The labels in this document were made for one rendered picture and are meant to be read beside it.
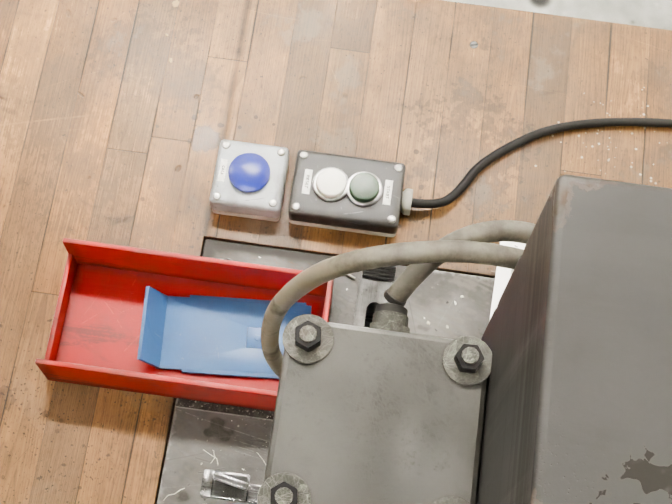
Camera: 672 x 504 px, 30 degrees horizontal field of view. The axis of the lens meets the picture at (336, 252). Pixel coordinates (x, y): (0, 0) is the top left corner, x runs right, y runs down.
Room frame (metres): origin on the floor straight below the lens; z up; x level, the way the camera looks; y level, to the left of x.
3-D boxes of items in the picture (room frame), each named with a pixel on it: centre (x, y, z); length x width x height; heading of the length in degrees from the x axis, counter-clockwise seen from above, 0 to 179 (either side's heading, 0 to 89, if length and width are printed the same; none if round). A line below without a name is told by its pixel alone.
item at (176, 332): (0.33, 0.10, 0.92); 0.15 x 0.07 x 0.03; 90
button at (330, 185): (0.48, 0.01, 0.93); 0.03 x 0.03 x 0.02
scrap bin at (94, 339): (0.33, 0.13, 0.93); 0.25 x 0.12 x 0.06; 86
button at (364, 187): (0.48, -0.02, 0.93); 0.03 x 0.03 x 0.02
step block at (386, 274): (0.36, -0.04, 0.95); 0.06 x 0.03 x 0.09; 176
